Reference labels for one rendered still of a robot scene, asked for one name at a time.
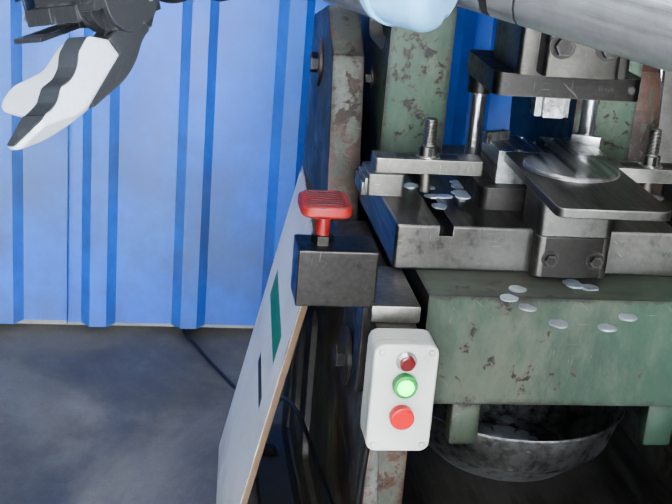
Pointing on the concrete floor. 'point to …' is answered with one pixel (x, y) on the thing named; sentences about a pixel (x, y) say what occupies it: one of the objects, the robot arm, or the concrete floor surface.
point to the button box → (383, 396)
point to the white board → (263, 366)
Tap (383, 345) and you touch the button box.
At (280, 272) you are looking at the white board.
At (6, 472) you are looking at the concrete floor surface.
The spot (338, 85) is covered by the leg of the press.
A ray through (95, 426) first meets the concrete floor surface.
